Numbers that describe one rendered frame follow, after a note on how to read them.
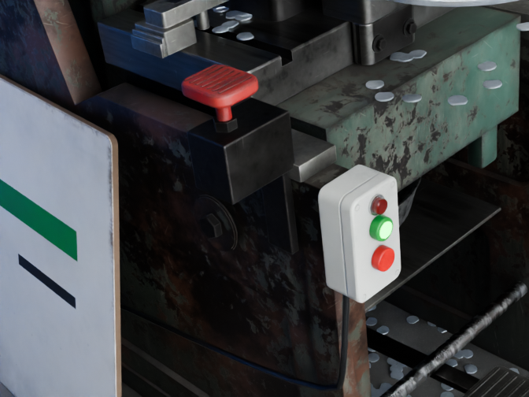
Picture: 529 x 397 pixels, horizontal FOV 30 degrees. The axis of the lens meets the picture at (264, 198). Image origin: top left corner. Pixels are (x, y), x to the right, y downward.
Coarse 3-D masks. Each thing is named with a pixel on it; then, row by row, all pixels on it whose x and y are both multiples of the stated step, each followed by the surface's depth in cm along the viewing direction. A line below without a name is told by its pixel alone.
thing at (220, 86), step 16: (192, 80) 100; (208, 80) 100; (224, 80) 99; (240, 80) 99; (256, 80) 99; (192, 96) 99; (208, 96) 97; (224, 96) 97; (240, 96) 98; (224, 112) 101
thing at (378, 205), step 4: (376, 196) 104; (380, 196) 105; (372, 200) 104; (376, 200) 104; (380, 200) 104; (384, 200) 104; (372, 204) 104; (376, 204) 104; (380, 204) 104; (384, 204) 104; (368, 208) 104; (372, 208) 104; (376, 208) 104; (380, 208) 104; (384, 208) 104; (372, 212) 104; (376, 212) 104; (380, 212) 104; (384, 212) 105
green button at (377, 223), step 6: (378, 216) 105; (384, 216) 105; (372, 222) 105; (378, 222) 105; (384, 222) 105; (390, 222) 106; (372, 228) 105; (378, 228) 105; (372, 234) 105; (378, 234) 105; (378, 240) 105; (384, 240) 106
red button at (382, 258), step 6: (384, 246) 108; (378, 252) 107; (384, 252) 107; (390, 252) 108; (372, 258) 107; (378, 258) 107; (384, 258) 107; (390, 258) 108; (372, 264) 107; (378, 264) 107; (384, 264) 107; (390, 264) 108; (384, 270) 108
